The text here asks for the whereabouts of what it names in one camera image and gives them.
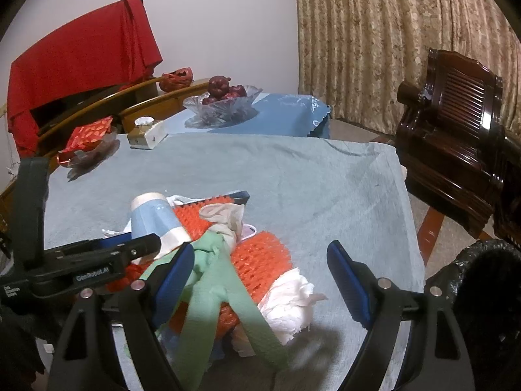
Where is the wooden chair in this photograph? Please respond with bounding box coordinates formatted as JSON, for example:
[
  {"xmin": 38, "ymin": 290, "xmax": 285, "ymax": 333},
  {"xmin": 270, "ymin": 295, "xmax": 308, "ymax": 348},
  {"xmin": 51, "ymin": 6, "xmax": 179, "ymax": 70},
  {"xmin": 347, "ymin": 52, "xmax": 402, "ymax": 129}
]
[
  {"xmin": 120, "ymin": 83, "xmax": 212, "ymax": 133},
  {"xmin": 36, "ymin": 77, "xmax": 159, "ymax": 147}
]

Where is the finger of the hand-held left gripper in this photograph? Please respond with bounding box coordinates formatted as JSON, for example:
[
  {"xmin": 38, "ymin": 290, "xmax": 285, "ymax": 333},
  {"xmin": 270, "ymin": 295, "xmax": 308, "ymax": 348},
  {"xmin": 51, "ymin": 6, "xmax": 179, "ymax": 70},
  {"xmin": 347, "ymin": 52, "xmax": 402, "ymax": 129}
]
[
  {"xmin": 110, "ymin": 233, "xmax": 162, "ymax": 263},
  {"xmin": 44, "ymin": 235, "xmax": 136, "ymax": 259}
]

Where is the dark blue card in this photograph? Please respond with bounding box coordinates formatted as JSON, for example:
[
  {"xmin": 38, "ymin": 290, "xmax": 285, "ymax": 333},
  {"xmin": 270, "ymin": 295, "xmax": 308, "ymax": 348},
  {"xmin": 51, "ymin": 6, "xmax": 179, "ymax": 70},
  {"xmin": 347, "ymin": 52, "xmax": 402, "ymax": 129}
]
[{"xmin": 195, "ymin": 191, "xmax": 251, "ymax": 208}]

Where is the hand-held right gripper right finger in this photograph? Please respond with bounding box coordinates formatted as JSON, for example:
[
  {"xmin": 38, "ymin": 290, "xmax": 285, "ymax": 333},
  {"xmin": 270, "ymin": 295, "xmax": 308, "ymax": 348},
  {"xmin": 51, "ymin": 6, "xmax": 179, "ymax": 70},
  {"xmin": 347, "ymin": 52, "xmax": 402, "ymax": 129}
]
[{"xmin": 327, "ymin": 239, "xmax": 476, "ymax": 391}]

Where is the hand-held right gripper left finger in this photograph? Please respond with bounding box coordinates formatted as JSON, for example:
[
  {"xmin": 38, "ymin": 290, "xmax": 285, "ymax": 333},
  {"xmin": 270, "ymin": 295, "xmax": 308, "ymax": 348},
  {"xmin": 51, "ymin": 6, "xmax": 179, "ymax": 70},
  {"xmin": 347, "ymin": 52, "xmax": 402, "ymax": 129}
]
[{"xmin": 48, "ymin": 243, "xmax": 196, "ymax": 391}]

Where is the glass fruit bowl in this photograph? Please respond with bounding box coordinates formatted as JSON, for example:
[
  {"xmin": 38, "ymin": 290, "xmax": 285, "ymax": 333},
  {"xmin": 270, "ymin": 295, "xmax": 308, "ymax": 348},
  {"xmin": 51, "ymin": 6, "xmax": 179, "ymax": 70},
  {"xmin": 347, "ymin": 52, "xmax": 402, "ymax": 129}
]
[{"xmin": 182, "ymin": 85, "xmax": 263, "ymax": 129}]

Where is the dark wooden armchair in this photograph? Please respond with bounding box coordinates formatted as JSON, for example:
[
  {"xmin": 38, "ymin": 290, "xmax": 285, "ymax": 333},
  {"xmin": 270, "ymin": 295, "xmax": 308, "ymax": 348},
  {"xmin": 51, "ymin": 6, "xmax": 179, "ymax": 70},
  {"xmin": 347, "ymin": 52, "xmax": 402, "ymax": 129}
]
[{"xmin": 395, "ymin": 48, "xmax": 521, "ymax": 249}]

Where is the blue paper cup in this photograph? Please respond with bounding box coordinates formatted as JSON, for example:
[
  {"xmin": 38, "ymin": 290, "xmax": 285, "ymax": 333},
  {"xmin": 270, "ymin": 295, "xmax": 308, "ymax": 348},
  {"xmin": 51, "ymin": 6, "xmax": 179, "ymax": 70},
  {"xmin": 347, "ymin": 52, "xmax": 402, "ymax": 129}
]
[{"xmin": 130, "ymin": 192, "xmax": 192, "ymax": 259}]

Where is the red patterned packet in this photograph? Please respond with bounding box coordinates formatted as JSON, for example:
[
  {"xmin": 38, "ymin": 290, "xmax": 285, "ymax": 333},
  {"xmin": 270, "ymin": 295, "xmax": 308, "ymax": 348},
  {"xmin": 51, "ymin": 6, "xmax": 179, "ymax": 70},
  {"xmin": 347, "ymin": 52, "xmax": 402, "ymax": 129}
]
[{"xmin": 64, "ymin": 116, "xmax": 114, "ymax": 152}]

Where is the trash bin with black bag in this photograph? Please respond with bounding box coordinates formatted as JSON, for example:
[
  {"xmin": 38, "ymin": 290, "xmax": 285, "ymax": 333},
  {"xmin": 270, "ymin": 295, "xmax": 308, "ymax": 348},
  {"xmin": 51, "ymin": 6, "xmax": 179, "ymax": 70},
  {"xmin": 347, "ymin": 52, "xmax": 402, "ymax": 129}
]
[{"xmin": 425, "ymin": 238, "xmax": 521, "ymax": 391}]

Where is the beige patterned curtain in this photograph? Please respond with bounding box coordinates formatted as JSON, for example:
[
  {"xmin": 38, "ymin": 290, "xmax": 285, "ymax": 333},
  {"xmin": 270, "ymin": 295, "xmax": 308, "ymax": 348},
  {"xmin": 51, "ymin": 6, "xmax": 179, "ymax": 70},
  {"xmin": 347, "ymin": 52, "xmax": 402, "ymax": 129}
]
[{"xmin": 289, "ymin": 0, "xmax": 521, "ymax": 141}]

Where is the grey-blue table cloth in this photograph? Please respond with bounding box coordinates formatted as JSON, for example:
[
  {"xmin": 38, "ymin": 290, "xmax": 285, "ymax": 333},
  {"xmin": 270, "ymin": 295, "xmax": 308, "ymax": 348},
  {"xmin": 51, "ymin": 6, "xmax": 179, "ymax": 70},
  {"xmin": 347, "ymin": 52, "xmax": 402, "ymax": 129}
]
[{"xmin": 43, "ymin": 134, "xmax": 426, "ymax": 391}]

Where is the beige cloth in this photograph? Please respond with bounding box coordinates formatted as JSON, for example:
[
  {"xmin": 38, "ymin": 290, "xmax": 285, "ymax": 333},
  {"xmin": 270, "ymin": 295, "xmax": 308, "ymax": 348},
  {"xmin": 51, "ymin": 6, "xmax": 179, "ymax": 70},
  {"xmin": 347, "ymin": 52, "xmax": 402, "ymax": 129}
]
[{"xmin": 199, "ymin": 204, "xmax": 247, "ymax": 249}]

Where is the red plastic bag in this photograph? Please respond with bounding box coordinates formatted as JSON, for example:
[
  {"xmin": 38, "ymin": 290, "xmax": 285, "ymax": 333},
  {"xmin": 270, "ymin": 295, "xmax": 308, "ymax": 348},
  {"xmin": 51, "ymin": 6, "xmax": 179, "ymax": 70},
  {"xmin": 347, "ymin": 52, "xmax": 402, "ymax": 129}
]
[{"xmin": 159, "ymin": 67, "xmax": 194, "ymax": 94}]

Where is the tissue box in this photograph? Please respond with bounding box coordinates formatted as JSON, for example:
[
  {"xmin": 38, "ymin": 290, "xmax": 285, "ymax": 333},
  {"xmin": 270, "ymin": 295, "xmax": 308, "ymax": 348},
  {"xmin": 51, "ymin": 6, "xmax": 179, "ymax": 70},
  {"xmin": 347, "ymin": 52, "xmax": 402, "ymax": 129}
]
[{"xmin": 127, "ymin": 117, "xmax": 169, "ymax": 150}]

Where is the white tissue wad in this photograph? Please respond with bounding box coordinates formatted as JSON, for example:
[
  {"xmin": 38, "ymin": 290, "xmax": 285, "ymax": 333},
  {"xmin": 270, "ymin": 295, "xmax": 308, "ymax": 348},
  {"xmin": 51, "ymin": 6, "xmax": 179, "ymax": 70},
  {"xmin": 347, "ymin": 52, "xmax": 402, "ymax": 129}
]
[{"xmin": 256, "ymin": 268, "xmax": 328, "ymax": 345}]

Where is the green cloth strip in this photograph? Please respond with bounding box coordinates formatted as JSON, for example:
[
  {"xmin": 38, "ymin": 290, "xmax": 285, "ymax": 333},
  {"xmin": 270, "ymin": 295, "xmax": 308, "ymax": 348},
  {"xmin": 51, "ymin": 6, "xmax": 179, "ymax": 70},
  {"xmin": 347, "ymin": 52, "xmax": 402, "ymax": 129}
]
[{"xmin": 142, "ymin": 230, "xmax": 290, "ymax": 381}]

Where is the red cloth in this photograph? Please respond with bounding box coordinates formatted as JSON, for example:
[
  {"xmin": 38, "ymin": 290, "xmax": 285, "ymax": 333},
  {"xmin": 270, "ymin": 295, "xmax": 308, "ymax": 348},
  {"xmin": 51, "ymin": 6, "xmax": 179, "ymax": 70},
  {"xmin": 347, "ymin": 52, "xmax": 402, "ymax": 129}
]
[{"xmin": 7, "ymin": 0, "xmax": 163, "ymax": 159}]

